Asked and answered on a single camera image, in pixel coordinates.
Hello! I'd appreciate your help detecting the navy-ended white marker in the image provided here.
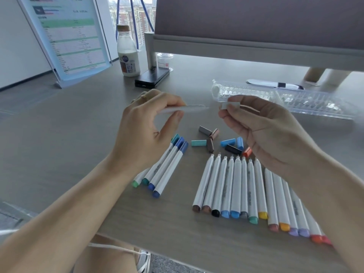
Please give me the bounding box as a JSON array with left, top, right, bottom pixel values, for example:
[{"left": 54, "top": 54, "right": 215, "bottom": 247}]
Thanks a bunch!
[{"left": 152, "top": 141, "right": 189, "bottom": 199}]

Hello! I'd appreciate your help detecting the red-tipped white marker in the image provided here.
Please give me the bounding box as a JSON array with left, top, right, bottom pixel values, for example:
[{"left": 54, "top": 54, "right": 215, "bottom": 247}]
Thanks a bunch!
[{"left": 300, "top": 201, "right": 322, "bottom": 244}]

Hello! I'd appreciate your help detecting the set of red-toned markers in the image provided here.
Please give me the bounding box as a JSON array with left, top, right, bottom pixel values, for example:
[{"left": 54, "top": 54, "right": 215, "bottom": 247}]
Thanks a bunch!
[{"left": 253, "top": 158, "right": 333, "bottom": 246}]

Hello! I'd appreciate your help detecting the clear plastic marker case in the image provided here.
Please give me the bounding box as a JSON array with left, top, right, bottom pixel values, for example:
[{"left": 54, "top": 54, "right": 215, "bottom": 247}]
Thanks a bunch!
[{"left": 211, "top": 80, "right": 356, "bottom": 120}]

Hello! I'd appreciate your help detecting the person's right hand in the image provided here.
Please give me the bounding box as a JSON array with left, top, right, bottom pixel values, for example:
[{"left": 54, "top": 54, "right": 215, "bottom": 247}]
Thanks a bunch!
[{"left": 218, "top": 95, "right": 323, "bottom": 179}]

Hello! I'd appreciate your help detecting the orange-tipped white marker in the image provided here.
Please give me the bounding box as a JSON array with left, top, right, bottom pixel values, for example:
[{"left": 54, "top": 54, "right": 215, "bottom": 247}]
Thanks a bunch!
[{"left": 271, "top": 173, "right": 290, "bottom": 232}]

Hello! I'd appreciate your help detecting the person's left hand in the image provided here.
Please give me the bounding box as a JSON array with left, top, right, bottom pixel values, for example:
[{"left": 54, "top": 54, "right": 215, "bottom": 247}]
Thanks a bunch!
[{"left": 111, "top": 89, "right": 187, "bottom": 175}]

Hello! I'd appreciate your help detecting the person's bare leg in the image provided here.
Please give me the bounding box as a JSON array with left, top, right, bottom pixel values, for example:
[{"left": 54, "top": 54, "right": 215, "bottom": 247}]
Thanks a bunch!
[{"left": 72, "top": 234, "right": 140, "bottom": 273}]

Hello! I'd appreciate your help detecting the white paper cup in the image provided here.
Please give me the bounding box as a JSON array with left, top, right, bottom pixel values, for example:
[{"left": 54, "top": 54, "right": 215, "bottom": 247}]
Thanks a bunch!
[{"left": 321, "top": 69, "right": 352, "bottom": 86}]

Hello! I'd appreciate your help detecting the white milk bottle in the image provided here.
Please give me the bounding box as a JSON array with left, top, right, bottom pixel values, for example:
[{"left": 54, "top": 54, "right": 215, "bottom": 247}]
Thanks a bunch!
[{"left": 116, "top": 25, "right": 141, "bottom": 78}]

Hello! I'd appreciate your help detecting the pink-ended white marker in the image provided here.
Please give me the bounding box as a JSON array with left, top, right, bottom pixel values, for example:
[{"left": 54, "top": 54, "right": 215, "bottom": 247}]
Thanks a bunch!
[{"left": 317, "top": 224, "right": 333, "bottom": 246}]

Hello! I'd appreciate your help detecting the small clear jar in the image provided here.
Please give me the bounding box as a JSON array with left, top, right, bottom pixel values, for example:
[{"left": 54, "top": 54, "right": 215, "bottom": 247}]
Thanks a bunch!
[{"left": 156, "top": 53, "right": 174, "bottom": 70}]

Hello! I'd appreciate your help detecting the grey desk divider shelf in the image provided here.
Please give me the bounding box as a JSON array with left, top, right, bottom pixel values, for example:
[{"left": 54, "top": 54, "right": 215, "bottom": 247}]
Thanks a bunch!
[{"left": 155, "top": 0, "right": 364, "bottom": 50}]

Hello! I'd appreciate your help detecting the set of blue-toned caps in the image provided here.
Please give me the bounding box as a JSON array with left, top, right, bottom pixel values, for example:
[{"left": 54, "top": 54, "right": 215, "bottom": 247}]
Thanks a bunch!
[{"left": 191, "top": 125, "right": 245, "bottom": 156}]

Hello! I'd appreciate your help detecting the person's left forearm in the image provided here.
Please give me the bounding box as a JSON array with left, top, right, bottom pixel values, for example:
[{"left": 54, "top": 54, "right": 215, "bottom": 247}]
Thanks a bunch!
[{"left": 0, "top": 156, "right": 131, "bottom": 273}]

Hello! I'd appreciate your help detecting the blue-ended white marker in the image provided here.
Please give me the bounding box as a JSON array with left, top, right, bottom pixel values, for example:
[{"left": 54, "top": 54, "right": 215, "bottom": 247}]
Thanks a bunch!
[{"left": 147, "top": 136, "right": 185, "bottom": 192}]

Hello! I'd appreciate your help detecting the brown paper cup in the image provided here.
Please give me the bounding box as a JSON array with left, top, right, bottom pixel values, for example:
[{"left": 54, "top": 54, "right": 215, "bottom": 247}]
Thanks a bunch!
[{"left": 303, "top": 67, "right": 326, "bottom": 83}]

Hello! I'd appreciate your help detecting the black rectangular power bank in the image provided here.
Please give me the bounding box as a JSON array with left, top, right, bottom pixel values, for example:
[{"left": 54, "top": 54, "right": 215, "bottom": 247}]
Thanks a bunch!
[{"left": 134, "top": 66, "right": 170, "bottom": 89}]

